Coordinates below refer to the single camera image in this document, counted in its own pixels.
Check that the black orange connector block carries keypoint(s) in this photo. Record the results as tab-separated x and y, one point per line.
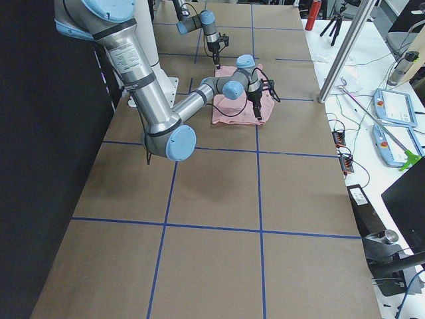
339	138
346	163

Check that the red cylinder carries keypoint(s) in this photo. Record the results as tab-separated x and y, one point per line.
313	13

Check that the black clamp mount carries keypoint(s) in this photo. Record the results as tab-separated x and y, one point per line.
392	268

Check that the pink Snoopy t-shirt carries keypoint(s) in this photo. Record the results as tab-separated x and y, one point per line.
240	111

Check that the clear water bottle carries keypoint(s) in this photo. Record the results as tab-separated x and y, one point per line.
402	67

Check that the black camera tripod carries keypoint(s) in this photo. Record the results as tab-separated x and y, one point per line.
335	23

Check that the aluminium frame post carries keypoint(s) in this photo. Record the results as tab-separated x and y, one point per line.
345	48

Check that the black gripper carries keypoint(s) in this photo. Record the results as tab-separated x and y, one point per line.
213	49
255	98

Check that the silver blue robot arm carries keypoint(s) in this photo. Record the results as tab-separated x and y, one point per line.
124	29
190	20

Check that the metal reacher grabber tool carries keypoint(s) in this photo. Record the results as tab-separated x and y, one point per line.
411	158

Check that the far blue teach pendant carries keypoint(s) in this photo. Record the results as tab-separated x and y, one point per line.
394	107

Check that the long black box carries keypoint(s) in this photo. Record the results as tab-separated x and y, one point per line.
367	219

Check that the black monitor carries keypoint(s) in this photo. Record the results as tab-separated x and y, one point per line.
404	200

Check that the upper black orange connector block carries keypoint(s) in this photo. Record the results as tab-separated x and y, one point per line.
339	138

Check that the blue teach pendant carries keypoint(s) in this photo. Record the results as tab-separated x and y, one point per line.
394	107
391	154

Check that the lower black orange connector block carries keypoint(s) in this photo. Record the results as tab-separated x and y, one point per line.
346	163

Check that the near blue teach pendant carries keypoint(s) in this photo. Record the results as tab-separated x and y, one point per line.
391	154

